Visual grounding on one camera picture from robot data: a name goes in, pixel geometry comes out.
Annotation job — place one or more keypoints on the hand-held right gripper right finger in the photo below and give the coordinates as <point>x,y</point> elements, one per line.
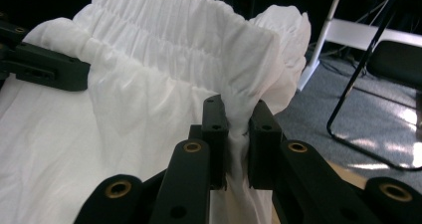
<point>263,141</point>

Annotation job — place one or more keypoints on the black folding chair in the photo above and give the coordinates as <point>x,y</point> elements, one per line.
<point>381,84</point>

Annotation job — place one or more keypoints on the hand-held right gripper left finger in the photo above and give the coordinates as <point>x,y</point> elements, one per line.
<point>215,134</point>

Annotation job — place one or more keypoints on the white skirt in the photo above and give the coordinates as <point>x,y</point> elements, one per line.
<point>139,101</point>

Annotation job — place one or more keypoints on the white desk frame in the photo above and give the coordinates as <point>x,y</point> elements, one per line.
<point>348,35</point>

